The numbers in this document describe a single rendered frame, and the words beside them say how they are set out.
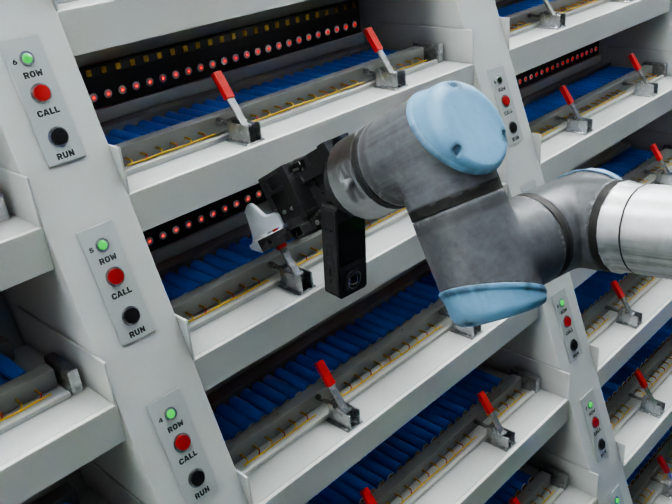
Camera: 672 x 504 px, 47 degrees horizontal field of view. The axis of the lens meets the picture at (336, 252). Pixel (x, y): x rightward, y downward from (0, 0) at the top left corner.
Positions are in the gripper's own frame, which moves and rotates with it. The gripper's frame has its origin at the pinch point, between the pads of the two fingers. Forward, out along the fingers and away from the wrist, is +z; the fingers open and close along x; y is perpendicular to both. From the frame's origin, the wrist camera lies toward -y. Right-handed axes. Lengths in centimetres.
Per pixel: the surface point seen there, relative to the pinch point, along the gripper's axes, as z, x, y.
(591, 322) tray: 10, -65, -40
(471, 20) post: -8.6, -44.9, 17.0
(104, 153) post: -8.3, 18.8, 15.5
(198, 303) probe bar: 2.2, 11.3, -2.6
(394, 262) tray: -2.5, -15.2, -9.5
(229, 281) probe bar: 1.8, 6.5, -1.9
